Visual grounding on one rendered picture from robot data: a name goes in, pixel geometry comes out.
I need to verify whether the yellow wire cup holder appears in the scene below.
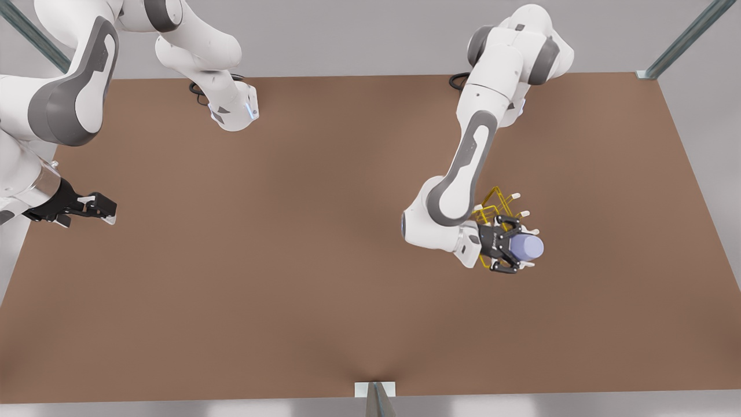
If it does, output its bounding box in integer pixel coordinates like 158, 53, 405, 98
470, 186, 541, 270

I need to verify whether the silver frame post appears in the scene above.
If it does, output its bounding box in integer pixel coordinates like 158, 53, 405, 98
0, 0, 72, 74
635, 0, 737, 81
354, 381, 398, 417

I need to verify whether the lavender cup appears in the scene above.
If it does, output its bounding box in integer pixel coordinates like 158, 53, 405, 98
512, 233, 545, 263

